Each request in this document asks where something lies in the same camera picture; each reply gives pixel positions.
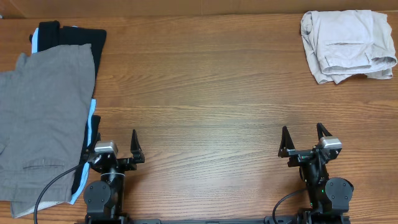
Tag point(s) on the black garment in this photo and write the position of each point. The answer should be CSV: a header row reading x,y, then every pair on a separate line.
x,y
52,34

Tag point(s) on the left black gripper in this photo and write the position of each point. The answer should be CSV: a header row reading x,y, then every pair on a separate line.
x,y
137,153

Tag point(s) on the folded beige shorts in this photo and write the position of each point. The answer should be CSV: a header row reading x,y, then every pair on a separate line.
x,y
340,44

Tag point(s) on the light blue garment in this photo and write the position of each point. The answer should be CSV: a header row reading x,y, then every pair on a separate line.
x,y
84,171

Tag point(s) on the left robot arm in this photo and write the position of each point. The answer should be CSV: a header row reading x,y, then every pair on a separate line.
x,y
104,198

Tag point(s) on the grey shorts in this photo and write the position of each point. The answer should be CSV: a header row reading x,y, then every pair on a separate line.
x,y
45,103

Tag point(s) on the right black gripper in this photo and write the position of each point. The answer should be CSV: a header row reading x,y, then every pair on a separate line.
x,y
287,149

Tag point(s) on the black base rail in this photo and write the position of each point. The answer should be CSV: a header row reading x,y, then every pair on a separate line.
x,y
266,220

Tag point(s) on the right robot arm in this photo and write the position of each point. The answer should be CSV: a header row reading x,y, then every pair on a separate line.
x,y
329,197

